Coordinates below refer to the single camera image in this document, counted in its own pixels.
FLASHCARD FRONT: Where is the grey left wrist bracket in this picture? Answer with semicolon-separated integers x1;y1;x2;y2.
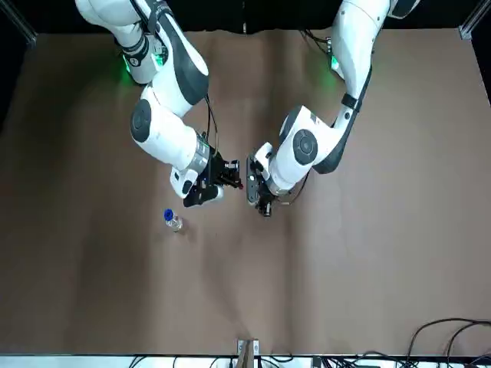
245;150;260;204

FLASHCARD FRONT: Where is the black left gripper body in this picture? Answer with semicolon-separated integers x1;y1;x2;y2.
256;178;278;205

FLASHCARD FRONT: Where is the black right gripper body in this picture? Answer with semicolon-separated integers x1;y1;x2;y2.
202;150;229;189

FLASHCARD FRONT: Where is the black right wrist bracket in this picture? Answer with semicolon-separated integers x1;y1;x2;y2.
182;182;226;209

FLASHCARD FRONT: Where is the clear bottle blue cap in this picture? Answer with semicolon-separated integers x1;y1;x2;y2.
163;208;184;233

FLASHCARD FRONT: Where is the aluminium frame post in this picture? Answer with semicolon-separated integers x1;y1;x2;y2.
236;337;261;368

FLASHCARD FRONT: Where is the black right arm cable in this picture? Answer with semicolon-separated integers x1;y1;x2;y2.
204;94;222;155

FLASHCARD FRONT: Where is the aluminium corner strut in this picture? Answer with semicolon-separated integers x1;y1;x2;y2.
458;0;491;41
0;0;38;46

